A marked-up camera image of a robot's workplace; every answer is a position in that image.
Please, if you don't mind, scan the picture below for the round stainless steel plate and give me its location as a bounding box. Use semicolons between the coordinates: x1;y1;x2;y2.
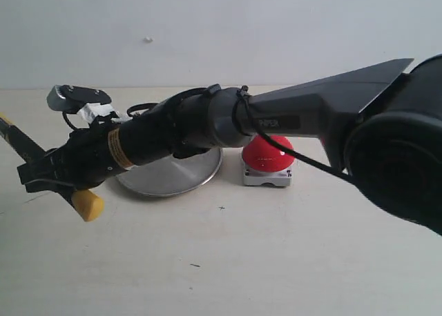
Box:
116;148;223;197

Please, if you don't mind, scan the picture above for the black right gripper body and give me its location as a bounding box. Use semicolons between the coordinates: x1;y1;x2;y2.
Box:
48;126;119;188

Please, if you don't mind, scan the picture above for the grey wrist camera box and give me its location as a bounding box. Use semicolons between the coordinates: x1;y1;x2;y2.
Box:
46;85;111;114

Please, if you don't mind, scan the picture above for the yellow black claw hammer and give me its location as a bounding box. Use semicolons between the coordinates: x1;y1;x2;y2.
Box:
1;115;104;222

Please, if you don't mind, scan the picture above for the red dome push button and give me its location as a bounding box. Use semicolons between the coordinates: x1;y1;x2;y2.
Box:
241;136;295;188

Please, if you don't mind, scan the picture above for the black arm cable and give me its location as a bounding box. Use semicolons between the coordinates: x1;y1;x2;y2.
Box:
61;84;353;181

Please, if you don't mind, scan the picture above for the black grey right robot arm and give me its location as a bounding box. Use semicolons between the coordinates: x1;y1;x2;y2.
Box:
17;55;441;233

